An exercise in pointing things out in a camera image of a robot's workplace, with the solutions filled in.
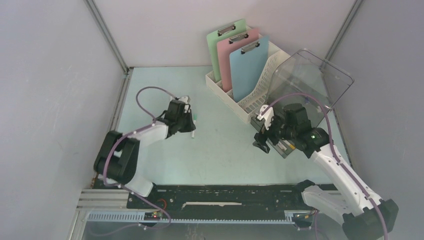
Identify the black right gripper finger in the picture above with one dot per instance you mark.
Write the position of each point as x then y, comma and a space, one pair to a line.
260, 137
262, 145

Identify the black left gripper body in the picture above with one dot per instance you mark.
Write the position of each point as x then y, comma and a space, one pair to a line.
186, 116

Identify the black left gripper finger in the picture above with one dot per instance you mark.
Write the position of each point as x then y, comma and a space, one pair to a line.
183, 127
190, 126

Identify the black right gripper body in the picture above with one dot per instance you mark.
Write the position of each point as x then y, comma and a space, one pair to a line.
278, 130

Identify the light green cap marker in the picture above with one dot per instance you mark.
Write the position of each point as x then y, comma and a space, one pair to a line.
194, 123

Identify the white file organizer rack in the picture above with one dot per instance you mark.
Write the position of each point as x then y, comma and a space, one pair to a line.
247, 106

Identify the clear grey drawer box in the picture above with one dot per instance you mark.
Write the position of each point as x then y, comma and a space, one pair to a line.
303, 90

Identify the blue clipboard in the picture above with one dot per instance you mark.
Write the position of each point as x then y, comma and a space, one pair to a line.
246, 66

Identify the pink clipboard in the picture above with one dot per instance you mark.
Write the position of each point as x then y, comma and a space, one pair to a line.
226, 47

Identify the green clipboard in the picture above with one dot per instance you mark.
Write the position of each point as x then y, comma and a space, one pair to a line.
218, 35

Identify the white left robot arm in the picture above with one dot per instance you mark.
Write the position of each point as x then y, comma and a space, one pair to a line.
118, 156

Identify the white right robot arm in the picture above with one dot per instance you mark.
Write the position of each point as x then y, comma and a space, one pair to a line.
363, 214

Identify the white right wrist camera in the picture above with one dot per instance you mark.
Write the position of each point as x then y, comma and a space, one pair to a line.
266, 114

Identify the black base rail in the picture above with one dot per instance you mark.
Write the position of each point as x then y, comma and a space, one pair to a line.
222, 202

